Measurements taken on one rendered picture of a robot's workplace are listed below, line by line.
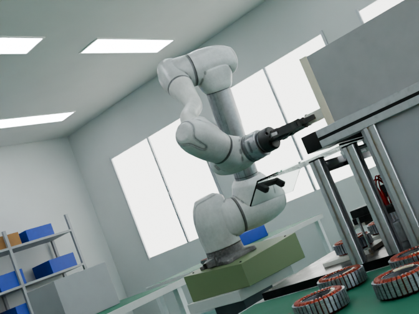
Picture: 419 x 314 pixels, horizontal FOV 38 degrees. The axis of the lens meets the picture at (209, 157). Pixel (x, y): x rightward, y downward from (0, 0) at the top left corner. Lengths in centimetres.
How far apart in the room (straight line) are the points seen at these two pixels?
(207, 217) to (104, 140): 704
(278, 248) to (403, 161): 106
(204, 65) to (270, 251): 77
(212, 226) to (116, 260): 733
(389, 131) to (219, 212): 110
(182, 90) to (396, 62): 95
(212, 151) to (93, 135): 774
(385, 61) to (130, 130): 754
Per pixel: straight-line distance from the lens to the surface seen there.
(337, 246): 174
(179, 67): 233
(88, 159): 970
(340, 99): 160
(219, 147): 184
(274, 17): 735
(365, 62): 157
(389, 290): 112
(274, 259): 238
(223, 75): 238
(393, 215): 171
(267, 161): 750
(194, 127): 180
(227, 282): 233
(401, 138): 144
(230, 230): 241
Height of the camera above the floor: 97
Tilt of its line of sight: 7 degrees up
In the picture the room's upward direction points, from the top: 22 degrees counter-clockwise
